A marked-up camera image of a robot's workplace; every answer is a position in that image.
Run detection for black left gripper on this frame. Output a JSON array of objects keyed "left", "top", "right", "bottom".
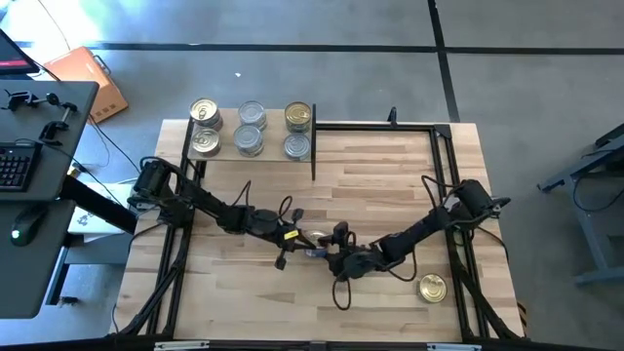
[{"left": 251, "top": 209, "right": 316, "bottom": 270}]

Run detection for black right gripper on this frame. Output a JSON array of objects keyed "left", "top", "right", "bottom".
[{"left": 323, "top": 221, "right": 391, "bottom": 282}]

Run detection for salmon can with pull tab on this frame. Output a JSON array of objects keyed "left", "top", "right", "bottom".
[
  {"left": 188, "top": 97, "right": 224, "bottom": 132},
  {"left": 190, "top": 127, "right": 222, "bottom": 158},
  {"left": 302, "top": 228, "right": 332, "bottom": 258}
]

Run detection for grey can with pull tab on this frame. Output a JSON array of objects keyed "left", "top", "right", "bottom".
[{"left": 283, "top": 133, "right": 312, "bottom": 162}]

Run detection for gold can with pull tab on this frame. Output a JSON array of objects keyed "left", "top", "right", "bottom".
[
  {"left": 284, "top": 100, "right": 313, "bottom": 134},
  {"left": 417, "top": 272, "right": 449, "bottom": 304}
]

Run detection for silver can with plain lid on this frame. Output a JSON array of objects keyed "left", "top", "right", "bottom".
[
  {"left": 237, "top": 99, "right": 268, "bottom": 132},
  {"left": 232, "top": 124, "right": 265, "bottom": 158}
]

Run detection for black shelf side panel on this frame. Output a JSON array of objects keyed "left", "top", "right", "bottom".
[{"left": 310, "top": 102, "right": 318, "bottom": 182}]

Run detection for black desk support beam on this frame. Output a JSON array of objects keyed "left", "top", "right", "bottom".
[{"left": 60, "top": 175, "right": 140, "bottom": 235}]

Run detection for white box with logo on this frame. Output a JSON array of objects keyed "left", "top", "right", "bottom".
[{"left": 67, "top": 204, "right": 133, "bottom": 238}]

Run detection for black desk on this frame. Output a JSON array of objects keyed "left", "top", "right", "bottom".
[{"left": 0, "top": 79, "right": 101, "bottom": 321}]

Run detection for orange case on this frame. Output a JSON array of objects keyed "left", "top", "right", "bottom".
[{"left": 42, "top": 45, "right": 131, "bottom": 125}]

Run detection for black clamp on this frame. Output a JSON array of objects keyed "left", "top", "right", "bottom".
[
  {"left": 2, "top": 90, "right": 62, "bottom": 112},
  {"left": 38, "top": 100, "right": 79, "bottom": 146}
]

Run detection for black computer mouse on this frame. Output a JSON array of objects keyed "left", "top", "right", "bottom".
[{"left": 9, "top": 207, "right": 48, "bottom": 248}]

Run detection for black keyboard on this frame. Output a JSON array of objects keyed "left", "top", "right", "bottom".
[{"left": 0, "top": 140, "right": 43, "bottom": 192}]

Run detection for black monitor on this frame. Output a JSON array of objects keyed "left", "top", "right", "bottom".
[{"left": 0, "top": 27, "right": 41, "bottom": 77}]

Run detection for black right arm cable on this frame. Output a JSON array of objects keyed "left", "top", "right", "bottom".
[{"left": 331, "top": 174, "right": 508, "bottom": 312}]

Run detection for black aluminium table frame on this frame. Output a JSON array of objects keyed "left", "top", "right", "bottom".
[{"left": 109, "top": 100, "right": 527, "bottom": 345}]

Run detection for white metal bracket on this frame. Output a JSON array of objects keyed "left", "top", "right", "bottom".
[
  {"left": 427, "top": 343, "right": 482, "bottom": 351},
  {"left": 154, "top": 340, "right": 211, "bottom": 351}
]

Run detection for grey table frame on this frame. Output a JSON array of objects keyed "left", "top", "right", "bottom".
[{"left": 537, "top": 124, "right": 624, "bottom": 289}]

